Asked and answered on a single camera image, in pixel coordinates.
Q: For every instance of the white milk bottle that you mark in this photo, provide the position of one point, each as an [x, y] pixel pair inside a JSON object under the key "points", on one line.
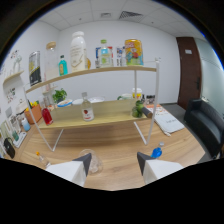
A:
{"points": [[78, 53]]}

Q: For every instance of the small clear bottle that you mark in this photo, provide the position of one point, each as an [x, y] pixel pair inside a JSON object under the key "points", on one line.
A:
{"points": [[120, 56]]}

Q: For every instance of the yellow and white cup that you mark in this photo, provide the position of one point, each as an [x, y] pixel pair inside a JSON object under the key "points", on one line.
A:
{"points": [[137, 93]]}

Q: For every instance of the blue liquid bottle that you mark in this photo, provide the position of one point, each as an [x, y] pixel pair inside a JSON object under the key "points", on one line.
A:
{"points": [[156, 152]]}

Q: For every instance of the white kitchen appliance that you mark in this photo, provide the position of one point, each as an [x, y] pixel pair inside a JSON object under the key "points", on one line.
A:
{"points": [[20, 108]]}

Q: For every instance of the black sofa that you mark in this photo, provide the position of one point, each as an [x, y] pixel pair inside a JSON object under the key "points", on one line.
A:
{"points": [[205, 123]]}

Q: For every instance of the clear bottle with red label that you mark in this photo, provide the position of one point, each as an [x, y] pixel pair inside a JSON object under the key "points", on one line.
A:
{"points": [[87, 111]]}

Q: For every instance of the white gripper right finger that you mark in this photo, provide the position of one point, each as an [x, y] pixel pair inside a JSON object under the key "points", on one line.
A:
{"points": [[153, 168]]}

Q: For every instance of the small amber bottle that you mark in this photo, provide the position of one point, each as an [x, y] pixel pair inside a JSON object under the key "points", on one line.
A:
{"points": [[88, 63]]}

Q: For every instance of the two-tier wooden shelf rack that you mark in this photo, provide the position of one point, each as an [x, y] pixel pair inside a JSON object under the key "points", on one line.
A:
{"points": [[100, 111]]}

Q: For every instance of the white scale with teal cup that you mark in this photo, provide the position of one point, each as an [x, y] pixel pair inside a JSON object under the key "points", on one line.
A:
{"points": [[19, 139]]}

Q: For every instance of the wooden wall shelf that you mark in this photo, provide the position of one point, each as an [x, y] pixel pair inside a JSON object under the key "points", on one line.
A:
{"points": [[12, 79]]}

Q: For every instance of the white figurine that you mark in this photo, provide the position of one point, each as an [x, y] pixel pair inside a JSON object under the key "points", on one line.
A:
{"points": [[16, 63]]}

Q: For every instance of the ceiling air vent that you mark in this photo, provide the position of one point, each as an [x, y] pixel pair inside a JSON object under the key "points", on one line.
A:
{"points": [[130, 14]]}

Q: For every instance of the white and blue small bottle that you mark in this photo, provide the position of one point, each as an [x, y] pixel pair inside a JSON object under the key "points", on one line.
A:
{"points": [[25, 125]]}

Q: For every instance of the blue rimmed bowl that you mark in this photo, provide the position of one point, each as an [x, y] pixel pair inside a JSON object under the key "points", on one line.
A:
{"points": [[64, 103]]}

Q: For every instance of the brown door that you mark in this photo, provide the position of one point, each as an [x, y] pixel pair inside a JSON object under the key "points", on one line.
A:
{"points": [[189, 71]]}

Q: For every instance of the clear bottle with orange cap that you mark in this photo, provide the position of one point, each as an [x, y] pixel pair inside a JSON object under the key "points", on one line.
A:
{"points": [[42, 160]]}

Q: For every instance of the lime jar with cork stopper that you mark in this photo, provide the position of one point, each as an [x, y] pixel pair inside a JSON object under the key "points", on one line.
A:
{"points": [[137, 109]]}

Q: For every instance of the yellow printed snack can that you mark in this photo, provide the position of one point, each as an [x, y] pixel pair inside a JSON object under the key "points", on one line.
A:
{"points": [[134, 52]]}

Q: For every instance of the orange printed paper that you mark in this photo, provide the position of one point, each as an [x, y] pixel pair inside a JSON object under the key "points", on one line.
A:
{"points": [[156, 107]]}

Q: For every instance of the white pouch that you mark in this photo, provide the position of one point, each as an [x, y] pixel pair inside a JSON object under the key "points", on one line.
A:
{"points": [[170, 122]]}

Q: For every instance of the clear bottle with green cap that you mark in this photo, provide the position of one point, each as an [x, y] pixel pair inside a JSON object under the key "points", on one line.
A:
{"points": [[106, 56]]}

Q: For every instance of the teal liquid bottle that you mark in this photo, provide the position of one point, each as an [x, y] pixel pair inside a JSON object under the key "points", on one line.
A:
{"points": [[63, 67]]}

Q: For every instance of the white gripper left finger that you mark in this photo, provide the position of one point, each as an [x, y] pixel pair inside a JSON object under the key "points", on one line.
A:
{"points": [[75, 168]]}

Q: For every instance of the clear glass with ice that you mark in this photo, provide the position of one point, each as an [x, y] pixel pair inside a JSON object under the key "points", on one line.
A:
{"points": [[96, 163]]}

